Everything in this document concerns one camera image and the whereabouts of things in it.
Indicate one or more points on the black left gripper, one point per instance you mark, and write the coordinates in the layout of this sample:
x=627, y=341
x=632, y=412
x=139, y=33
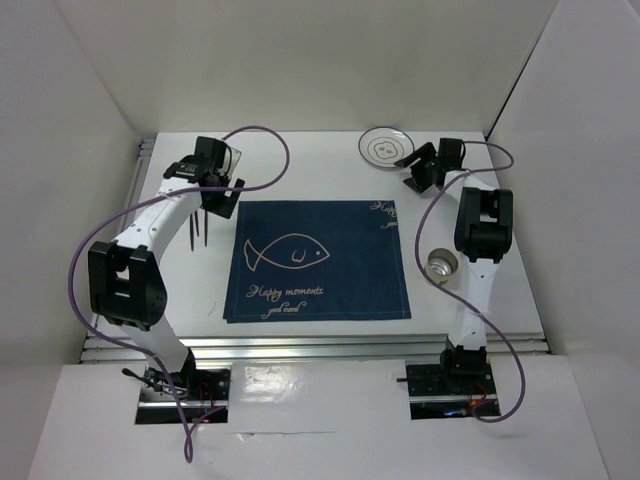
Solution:
x=222, y=205

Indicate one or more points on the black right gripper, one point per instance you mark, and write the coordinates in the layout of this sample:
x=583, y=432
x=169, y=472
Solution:
x=427, y=151

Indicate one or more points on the white round plate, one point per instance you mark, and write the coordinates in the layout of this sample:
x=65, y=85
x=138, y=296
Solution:
x=383, y=146

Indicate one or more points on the navy fish placemat cloth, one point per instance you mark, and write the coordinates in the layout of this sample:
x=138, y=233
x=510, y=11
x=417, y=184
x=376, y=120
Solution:
x=303, y=261

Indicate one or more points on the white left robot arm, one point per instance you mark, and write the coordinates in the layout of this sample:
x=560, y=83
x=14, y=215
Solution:
x=126, y=286

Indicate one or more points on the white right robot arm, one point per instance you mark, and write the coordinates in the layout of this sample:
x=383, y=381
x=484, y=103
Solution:
x=483, y=235

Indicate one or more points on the black fork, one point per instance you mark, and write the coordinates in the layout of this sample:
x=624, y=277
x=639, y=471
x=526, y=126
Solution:
x=205, y=228

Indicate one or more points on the black spoon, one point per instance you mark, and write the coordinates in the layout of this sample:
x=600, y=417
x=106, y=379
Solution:
x=193, y=229

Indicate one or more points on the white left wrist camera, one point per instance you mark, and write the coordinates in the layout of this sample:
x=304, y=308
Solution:
x=231, y=160

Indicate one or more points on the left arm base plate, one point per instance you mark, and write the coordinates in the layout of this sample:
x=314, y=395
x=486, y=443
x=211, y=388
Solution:
x=208, y=397

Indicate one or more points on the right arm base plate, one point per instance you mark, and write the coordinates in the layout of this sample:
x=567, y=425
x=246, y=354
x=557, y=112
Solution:
x=432, y=397

